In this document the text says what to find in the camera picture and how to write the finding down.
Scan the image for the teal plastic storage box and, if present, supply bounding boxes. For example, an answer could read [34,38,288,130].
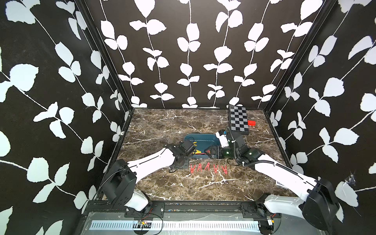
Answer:
[184,133,221,159]

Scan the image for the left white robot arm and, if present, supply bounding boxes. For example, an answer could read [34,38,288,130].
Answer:
[99,140,195,212]

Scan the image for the small circuit board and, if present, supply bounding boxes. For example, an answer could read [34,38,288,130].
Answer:
[133,220,152,231]

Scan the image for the black front mounting rail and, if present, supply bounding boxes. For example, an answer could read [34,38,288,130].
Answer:
[85,200,321,219]

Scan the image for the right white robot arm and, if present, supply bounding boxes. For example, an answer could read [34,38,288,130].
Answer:
[204,130,340,234]

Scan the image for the yellow clothespin in box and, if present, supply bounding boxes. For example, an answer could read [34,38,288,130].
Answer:
[193,150,202,155]

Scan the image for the white perforated rail strip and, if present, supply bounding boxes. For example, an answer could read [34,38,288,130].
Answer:
[89,220,260,233]

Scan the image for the small red block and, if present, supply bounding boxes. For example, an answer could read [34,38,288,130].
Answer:
[247,120,256,126]

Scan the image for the black white checkerboard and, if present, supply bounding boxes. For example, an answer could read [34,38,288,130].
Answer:
[228,105,249,135]

